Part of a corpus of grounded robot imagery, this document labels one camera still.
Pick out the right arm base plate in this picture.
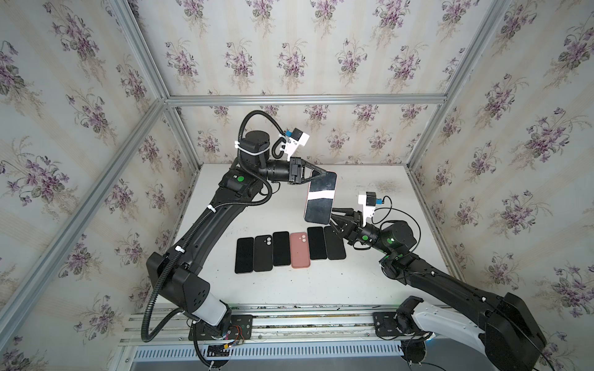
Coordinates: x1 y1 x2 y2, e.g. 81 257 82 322
372 311 429 339

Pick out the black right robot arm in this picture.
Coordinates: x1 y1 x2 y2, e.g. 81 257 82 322
330 208 547 370

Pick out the aluminium frame beam left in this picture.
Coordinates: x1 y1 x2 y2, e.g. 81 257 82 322
1 99 166 348

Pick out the aluminium frame post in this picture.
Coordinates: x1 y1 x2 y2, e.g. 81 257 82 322
406 1 510 170
110 0 201 172

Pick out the aluminium rail front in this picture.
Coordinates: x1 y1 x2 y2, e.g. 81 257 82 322
118 303 504 346

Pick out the black phone case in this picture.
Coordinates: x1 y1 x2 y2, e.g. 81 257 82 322
253 235 273 272
323 226 347 261

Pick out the aluminium frame post back right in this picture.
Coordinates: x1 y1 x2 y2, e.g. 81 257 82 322
406 1 510 170

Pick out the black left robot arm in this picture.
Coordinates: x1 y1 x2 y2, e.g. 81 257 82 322
142 128 326 340

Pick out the black phone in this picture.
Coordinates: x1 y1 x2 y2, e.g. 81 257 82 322
307 227 327 260
235 237 255 275

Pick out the white vent grille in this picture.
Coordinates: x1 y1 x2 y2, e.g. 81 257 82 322
133 340 404 363

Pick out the pink phone case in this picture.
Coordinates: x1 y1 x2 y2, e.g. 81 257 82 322
289 232 311 269

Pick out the black corrugated cable hose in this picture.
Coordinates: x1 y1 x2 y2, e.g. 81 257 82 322
140 110 286 343

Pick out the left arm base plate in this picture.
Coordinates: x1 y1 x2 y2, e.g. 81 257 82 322
188 315 254 342

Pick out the aluminium frame post back left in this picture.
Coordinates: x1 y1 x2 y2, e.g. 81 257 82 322
110 0 201 172

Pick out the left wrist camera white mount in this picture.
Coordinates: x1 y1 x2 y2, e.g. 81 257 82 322
280 128 310 161

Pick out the aluminium frame bar back top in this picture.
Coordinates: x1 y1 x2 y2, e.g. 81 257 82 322
166 94 447 107

